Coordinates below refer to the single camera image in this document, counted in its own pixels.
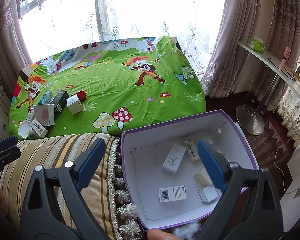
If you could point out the grey box with pink blot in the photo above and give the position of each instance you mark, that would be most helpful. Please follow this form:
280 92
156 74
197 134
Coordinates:
44 114

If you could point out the teal foil box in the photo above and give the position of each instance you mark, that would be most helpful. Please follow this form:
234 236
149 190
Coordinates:
46 98

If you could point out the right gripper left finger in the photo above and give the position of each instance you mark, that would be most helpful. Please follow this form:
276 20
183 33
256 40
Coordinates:
41 217

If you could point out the white patterned small box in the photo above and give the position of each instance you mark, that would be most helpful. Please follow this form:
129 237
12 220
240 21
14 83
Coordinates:
191 149

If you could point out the pink curtain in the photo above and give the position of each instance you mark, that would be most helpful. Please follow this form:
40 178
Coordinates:
14 55
239 23

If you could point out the lace sheer curtain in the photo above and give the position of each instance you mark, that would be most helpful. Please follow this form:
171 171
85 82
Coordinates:
52 26

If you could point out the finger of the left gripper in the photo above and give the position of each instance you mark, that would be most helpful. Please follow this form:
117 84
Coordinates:
9 155
8 143

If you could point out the beige cardboard box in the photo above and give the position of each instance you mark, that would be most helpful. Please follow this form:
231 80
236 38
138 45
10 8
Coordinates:
203 178

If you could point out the striped sofa cushion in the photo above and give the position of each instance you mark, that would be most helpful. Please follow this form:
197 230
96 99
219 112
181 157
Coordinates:
106 195

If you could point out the small white open box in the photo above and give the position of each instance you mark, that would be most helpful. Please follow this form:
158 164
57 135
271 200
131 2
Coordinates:
209 193

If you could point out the black product box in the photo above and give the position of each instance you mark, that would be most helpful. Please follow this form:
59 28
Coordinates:
59 101

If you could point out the small white barcode box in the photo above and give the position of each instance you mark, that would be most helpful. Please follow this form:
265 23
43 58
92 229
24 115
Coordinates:
172 194

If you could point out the pink curtain left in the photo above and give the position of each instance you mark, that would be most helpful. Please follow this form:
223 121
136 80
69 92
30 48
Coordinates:
14 55

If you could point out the green tissue box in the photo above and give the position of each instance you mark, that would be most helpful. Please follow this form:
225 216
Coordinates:
256 44

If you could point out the round metal stand base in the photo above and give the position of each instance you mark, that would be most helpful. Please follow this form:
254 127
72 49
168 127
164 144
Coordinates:
250 120

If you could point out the purple cardboard storage box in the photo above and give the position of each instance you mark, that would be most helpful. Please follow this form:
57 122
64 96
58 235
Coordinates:
145 149

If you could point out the person's right hand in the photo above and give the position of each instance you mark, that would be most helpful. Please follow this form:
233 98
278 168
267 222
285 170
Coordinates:
156 234

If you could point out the white wall shelf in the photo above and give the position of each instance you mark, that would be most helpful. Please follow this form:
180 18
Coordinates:
273 63

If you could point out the white box gold Chinese text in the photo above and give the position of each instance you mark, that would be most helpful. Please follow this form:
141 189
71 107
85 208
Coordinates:
38 128

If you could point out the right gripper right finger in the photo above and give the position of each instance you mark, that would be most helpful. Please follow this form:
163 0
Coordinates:
262 217

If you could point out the small white cube box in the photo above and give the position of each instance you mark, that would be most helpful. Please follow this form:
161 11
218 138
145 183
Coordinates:
74 104

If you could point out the tall white SL box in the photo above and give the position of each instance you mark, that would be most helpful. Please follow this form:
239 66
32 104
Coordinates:
174 158

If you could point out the green cartoon table cloth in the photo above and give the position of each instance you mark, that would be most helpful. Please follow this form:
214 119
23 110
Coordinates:
128 83

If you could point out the pink comb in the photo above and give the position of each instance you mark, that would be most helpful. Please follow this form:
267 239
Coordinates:
285 57

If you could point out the red toy car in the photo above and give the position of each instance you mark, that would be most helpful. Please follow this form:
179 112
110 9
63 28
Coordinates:
81 95

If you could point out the pink curtain right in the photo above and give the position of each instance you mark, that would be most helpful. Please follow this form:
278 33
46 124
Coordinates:
239 23

